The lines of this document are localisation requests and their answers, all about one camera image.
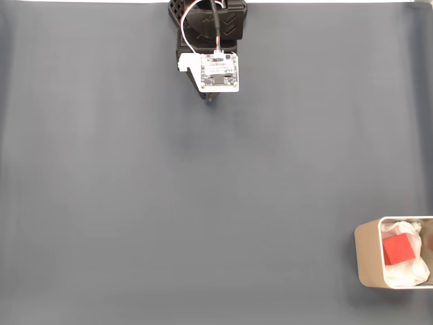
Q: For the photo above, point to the white camera board with mount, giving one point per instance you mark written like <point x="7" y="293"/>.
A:
<point x="220" y="72"/>

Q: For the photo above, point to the beige plastic box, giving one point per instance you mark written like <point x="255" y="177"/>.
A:
<point x="367" y="254"/>

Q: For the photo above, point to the red cube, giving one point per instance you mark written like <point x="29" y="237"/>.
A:
<point x="398" y="250"/>

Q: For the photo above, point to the dark blue table mat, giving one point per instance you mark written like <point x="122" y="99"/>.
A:
<point x="135" y="169"/>

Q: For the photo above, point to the white crumpled paper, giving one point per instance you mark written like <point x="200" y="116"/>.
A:
<point x="406" y="274"/>

